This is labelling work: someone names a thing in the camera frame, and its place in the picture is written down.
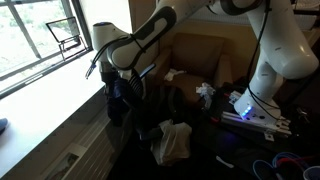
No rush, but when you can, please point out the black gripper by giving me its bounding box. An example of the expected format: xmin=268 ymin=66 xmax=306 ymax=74
xmin=100 ymin=62 xmax=118 ymax=88

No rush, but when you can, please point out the black item of clothing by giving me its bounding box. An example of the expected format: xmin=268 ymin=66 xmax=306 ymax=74
xmin=105 ymin=78 xmax=135 ymax=128

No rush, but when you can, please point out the black office chair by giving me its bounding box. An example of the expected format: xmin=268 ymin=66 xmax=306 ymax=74
xmin=123 ymin=63 xmax=201 ymax=143

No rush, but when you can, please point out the grey chair armrest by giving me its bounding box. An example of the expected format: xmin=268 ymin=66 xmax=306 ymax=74
xmin=139 ymin=63 xmax=157 ymax=79

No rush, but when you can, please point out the small framed stand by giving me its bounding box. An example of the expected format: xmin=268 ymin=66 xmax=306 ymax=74
xmin=45 ymin=16 xmax=89 ymax=62

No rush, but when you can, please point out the small white crumpled rag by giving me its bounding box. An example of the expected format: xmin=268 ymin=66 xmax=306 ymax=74
xmin=163 ymin=68 xmax=188 ymax=82

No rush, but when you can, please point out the white window ledge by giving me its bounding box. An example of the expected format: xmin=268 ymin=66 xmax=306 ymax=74
xmin=0 ymin=49 xmax=112 ymax=178

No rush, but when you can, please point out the slatted radiator cover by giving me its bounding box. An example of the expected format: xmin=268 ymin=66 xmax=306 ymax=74
xmin=39 ymin=108 xmax=134 ymax=180

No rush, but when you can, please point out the tan leather armchair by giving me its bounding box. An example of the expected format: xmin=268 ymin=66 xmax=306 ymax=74
xmin=150 ymin=32 xmax=234 ymax=108

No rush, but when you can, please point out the beige crumpled cloth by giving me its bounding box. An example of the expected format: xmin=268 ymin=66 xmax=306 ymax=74
xmin=150 ymin=119 xmax=193 ymax=167

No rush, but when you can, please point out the large white crumpled rag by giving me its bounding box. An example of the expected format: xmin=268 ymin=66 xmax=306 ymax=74
xmin=195 ymin=82 xmax=217 ymax=110

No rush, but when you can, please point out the small white box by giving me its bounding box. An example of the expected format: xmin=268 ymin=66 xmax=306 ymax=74
xmin=228 ymin=90 xmax=243 ymax=105

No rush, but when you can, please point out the black table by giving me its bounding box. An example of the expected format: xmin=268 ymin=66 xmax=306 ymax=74
xmin=193 ymin=83 xmax=320 ymax=180

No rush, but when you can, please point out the white marker pen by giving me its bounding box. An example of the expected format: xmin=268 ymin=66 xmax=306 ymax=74
xmin=215 ymin=155 xmax=235 ymax=169

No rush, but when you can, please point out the translucent plastic cup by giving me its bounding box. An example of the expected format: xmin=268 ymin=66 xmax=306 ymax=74
xmin=302 ymin=165 xmax=320 ymax=180

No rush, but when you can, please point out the black wrist cable bundle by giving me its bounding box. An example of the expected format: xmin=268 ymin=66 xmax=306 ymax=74
xmin=84 ymin=34 xmax=132 ymax=80

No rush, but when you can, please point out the dark window frame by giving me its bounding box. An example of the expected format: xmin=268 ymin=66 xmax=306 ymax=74
xmin=0 ymin=0 xmax=93 ymax=100

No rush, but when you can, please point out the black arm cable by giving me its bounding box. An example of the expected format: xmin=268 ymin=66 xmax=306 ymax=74
xmin=245 ymin=0 xmax=285 ymax=121

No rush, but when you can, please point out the aluminium rail base mount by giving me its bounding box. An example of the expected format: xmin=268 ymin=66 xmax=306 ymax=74
xmin=219 ymin=110 xmax=293 ymax=142

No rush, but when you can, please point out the blue cable loop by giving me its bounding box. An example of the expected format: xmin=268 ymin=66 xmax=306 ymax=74
xmin=252 ymin=151 xmax=315 ymax=180

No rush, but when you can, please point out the red cable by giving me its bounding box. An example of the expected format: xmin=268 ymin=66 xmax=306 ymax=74
xmin=275 ymin=154 xmax=320 ymax=168

